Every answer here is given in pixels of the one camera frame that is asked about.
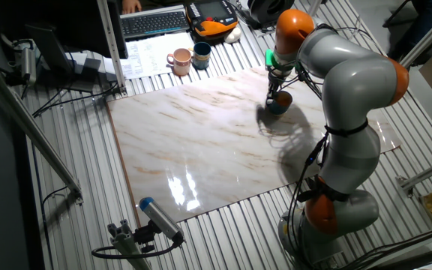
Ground long diagonal aluminium beam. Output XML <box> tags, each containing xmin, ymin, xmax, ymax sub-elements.
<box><xmin>0</xmin><ymin>52</ymin><xmax>85</xmax><ymax>206</ymax></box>

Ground slanted aluminium frame beam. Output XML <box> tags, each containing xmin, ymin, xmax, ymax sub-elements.
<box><xmin>401</xmin><ymin>1</ymin><xmax>432</xmax><ymax>67</ymax></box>

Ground black camera cable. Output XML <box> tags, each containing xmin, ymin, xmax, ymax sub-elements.
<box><xmin>91</xmin><ymin>239</ymin><xmax>185</xmax><ymax>260</ymax></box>

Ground black monitor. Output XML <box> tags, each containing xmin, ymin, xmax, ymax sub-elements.
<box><xmin>0</xmin><ymin>0</ymin><xmax>129</xmax><ymax>60</ymax></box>

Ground black desk cables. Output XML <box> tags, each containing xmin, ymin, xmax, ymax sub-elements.
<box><xmin>31</xmin><ymin>80</ymin><xmax>119</xmax><ymax>118</ymax></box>

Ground orange and black teach pendant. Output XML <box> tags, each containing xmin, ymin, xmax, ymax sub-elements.
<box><xmin>184</xmin><ymin>0</ymin><xmax>239</xmax><ymax>41</ymax></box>

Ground black camera clamp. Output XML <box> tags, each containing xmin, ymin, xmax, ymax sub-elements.
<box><xmin>133</xmin><ymin>220</ymin><xmax>161</xmax><ymax>253</ymax></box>

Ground black keyboard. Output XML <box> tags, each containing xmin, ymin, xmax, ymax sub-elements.
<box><xmin>119</xmin><ymin>5</ymin><xmax>191</xmax><ymax>41</ymax></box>

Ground teal mug with yellow band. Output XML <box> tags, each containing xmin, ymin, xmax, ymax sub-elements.
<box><xmin>188</xmin><ymin>41</ymin><xmax>212</xmax><ymax>71</ymax></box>

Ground teal cup with orange inside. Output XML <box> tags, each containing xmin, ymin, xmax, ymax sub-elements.
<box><xmin>265</xmin><ymin>89</ymin><xmax>294</xmax><ymax>116</ymax></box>

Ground green wrist flange ring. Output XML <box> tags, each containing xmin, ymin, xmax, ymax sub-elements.
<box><xmin>264</xmin><ymin>48</ymin><xmax>298</xmax><ymax>72</ymax></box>

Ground white egg-shaped object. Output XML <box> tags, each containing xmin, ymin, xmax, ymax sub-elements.
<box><xmin>223</xmin><ymin>26</ymin><xmax>242</xmax><ymax>44</ymax></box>

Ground person's bare hand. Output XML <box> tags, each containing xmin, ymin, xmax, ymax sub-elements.
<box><xmin>121</xmin><ymin>0</ymin><xmax>143</xmax><ymax>15</ymax></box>

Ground upright aluminium frame post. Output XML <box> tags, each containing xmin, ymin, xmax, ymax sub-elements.
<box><xmin>95</xmin><ymin>0</ymin><xmax>128</xmax><ymax>97</ymax></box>

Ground black monitor stand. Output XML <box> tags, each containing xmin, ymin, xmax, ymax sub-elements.
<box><xmin>24</xmin><ymin>24</ymin><xmax>103</xmax><ymax>93</ymax></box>

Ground white printed paper sheet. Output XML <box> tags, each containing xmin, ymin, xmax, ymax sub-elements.
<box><xmin>103</xmin><ymin>31</ymin><xmax>197</xmax><ymax>80</ymax></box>

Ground silver camera with blue end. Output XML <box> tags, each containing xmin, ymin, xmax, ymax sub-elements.
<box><xmin>139</xmin><ymin>196</ymin><xmax>185</xmax><ymax>244</ymax></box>

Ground pink mug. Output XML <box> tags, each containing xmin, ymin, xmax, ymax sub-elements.
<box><xmin>166</xmin><ymin>47</ymin><xmax>193</xmax><ymax>77</ymax></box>

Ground short aluminium floor beam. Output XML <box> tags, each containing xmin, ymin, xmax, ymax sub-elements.
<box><xmin>395</xmin><ymin>153</ymin><xmax>432</xmax><ymax>198</ymax></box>

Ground black floor cables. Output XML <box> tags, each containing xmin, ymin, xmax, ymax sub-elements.
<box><xmin>335</xmin><ymin>224</ymin><xmax>432</xmax><ymax>270</ymax></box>

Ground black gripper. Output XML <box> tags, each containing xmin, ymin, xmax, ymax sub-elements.
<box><xmin>265</xmin><ymin>69</ymin><xmax>290</xmax><ymax>106</ymax></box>

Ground silver camera on bracket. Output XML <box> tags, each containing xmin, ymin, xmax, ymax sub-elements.
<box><xmin>11</xmin><ymin>38</ymin><xmax>38</xmax><ymax>86</ymax></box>

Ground black round device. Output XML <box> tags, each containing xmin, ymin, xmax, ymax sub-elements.
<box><xmin>247</xmin><ymin>0</ymin><xmax>296</xmax><ymax>29</ymax></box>

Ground marble pattern board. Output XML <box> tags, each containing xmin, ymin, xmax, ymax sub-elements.
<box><xmin>106</xmin><ymin>64</ymin><xmax>403</xmax><ymax>228</ymax></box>

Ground dark clothed person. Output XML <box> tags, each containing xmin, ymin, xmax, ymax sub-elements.
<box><xmin>382</xmin><ymin>0</ymin><xmax>432</xmax><ymax>61</ymax></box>

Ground aluminium profile camera mount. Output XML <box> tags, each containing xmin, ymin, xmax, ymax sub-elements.
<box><xmin>106</xmin><ymin>219</ymin><xmax>153</xmax><ymax>270</ymax></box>

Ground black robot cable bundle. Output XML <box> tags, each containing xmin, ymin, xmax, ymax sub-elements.
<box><xmin>283</xmin><ymin>24</ymin><xmax>352</xmax><ymax>269</ymax></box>

